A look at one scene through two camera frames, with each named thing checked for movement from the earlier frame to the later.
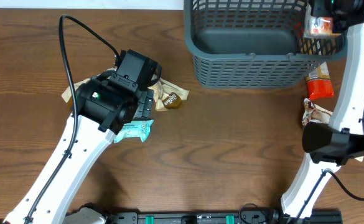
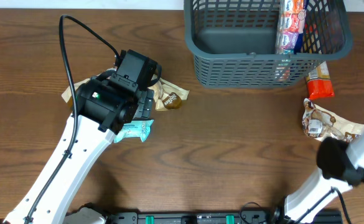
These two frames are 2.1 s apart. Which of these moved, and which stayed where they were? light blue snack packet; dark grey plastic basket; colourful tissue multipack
Moved: colourful tissue multipack
Stayed: dark grey plastic basket; light blue snack packet
